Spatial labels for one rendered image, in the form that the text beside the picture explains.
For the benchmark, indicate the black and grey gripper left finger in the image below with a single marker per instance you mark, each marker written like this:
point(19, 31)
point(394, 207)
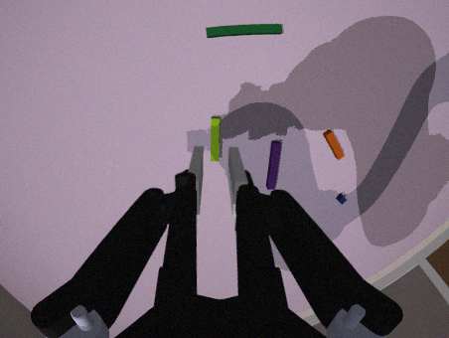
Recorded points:
point(104, 282)

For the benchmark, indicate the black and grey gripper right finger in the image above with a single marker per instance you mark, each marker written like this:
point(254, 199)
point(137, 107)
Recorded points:
point(327, 279)

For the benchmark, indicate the small blue cube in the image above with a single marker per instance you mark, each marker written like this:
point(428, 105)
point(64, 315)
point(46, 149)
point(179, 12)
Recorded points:
point(341, 198)

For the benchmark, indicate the purple rod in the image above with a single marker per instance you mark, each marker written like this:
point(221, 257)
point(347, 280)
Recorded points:
point(273, 165)

